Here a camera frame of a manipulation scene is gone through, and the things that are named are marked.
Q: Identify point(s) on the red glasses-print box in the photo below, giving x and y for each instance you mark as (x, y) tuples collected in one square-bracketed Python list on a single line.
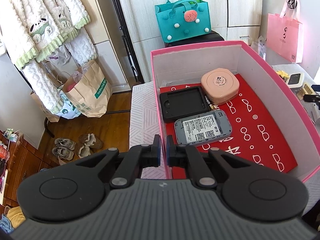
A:
[(255, 135)]

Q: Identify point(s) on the grey sneaker pair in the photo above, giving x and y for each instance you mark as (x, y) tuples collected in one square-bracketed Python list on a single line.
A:
[(64, 148)]

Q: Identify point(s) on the pink shopping bag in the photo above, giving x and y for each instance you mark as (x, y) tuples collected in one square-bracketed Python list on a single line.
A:
[(285, 33)]

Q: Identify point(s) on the black rubber case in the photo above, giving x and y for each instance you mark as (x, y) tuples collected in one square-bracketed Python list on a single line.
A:
[(182, 103)]

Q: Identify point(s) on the white mobile wifi device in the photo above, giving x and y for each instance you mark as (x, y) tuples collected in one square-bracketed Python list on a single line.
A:
[(295, 80)]

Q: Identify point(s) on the white fleece robe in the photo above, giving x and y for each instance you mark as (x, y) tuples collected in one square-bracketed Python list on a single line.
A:
[(34, 29)]

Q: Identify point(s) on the brown paper bag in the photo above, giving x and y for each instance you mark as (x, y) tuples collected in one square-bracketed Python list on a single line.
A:
[(89, 90)]

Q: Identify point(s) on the grey pocket router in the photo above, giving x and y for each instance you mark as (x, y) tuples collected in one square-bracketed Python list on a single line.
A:
[(203, 128)]

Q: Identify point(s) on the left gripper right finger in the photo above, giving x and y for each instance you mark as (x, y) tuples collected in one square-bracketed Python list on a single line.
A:
[(190, 159)]

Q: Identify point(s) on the black suitcase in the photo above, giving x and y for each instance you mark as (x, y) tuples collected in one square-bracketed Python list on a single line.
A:
[(209, 37)]

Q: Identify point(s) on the pink rounded square case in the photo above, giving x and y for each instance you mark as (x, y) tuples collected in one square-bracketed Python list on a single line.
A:
[(220, 85)]

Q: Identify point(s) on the teal felt handbag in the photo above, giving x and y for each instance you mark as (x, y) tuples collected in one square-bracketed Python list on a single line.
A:
[(183, 19)]

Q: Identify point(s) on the wooden dresser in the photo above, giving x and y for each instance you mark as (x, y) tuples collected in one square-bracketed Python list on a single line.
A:
[(24, 161)]

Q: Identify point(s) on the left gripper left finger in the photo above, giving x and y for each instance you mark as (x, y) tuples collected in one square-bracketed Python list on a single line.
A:
[(132, 163)]

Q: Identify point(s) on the beige plastic holder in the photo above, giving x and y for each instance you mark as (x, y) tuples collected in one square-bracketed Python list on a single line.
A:
[(305, 90)]

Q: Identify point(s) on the clear plastic bag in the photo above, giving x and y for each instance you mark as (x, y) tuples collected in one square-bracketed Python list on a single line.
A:
[(259, 47)]

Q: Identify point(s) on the yellow starfish hair clip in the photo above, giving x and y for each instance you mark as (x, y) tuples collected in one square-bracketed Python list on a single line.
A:
[(283, 75)]

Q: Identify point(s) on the pink cardboard box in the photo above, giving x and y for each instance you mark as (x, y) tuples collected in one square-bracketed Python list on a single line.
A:
[(186, 63)]

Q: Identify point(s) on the black clothes rack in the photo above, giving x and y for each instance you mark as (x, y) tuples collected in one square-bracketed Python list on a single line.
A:
[(135, 68)]

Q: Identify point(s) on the brown fuzzy slipper pair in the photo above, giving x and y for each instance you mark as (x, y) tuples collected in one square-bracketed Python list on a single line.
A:
[(89, 142)]

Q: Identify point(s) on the white plastic bag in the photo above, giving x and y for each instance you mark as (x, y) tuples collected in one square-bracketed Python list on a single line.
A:
[(68, 110)]

